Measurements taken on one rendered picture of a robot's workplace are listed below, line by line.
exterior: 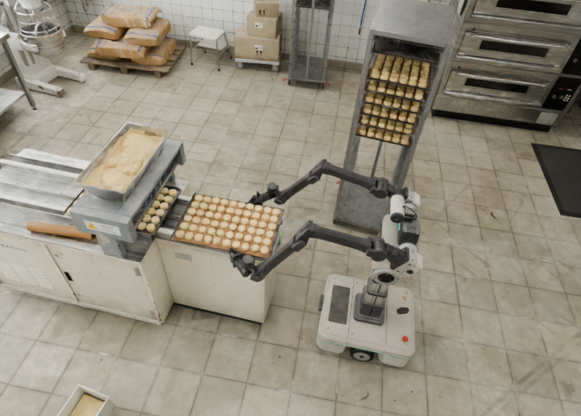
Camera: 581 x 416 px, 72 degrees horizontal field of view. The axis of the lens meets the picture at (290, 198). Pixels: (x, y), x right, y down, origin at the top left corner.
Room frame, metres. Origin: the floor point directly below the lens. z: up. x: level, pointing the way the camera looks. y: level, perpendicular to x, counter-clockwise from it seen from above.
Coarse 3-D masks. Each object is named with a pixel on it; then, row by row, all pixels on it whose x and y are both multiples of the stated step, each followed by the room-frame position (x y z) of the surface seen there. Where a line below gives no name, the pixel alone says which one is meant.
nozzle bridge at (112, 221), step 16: (176, 144) 1.99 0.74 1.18; (160, 160) 1.83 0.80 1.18; (176, 160) 1.99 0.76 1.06; (144, 176) 1.68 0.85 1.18; (160, 176) 1.70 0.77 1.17; (144, 192) 1.56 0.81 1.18; (80, 208) 1.40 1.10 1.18; (96, 208) 1.41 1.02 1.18; (112, 208) 1.42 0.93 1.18; (128, 208) 1.42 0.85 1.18; (144, 208) 1.55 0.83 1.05; (80, 224) 1.37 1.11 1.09; (96, 224) 1.35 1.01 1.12; (112, 224) 1.33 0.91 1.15; (128, 224) 1.33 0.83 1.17; (112, 240) 1.34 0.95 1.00; (128, 240) 1.33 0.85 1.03; (112, 256) 1.35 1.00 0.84
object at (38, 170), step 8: (0, 160) 2.02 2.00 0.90; (8, 160) 2.03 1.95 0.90; (8, 168) 2.00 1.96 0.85; (16, 168) 1.99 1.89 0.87; (24, 168) 1.98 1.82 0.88; (32, 168) 1.97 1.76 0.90; (40, 168) 1.98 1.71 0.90; (48, 176) 1.95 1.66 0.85; (56, 176) 1.94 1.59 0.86; (64, 176) 1.93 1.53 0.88; (72, 176) 1.92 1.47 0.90; (176, 200) 1.80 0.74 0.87; (184, 200) 1.79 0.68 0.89; (280, 224) 1.69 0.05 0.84
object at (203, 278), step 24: (168, 240) 1.50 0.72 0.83; (168, 264) 1.50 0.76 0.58; (192, 264) 1.47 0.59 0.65; (216, 264) 1.45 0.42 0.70; (192, 288) 1.48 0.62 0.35; (216, 288) 1.45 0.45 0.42; (240, 288) 1.42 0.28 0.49; (264, 288) 1.40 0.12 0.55; (216, 312) 1.49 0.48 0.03; (240, 312) 1.43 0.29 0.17; (264, 312) 1.40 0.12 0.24
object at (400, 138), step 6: (360, 126) 2.56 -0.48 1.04; (366, 126) 2.53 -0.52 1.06; (360, 132) 2.46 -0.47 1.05; (366, 132) 2.48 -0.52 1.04; (372, 132) 2.46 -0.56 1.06; (378, 132) 2.48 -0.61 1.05; (384, 132) 2.50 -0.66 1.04; (390, 132) 2.48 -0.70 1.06; (384, 138) 2.42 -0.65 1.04; (390, 138) 2.41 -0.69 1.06; (396, 138) 2.41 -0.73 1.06; (402, 138) 2.42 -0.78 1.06; (408, 138) 2.45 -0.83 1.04; (408, 144) 2.38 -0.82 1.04
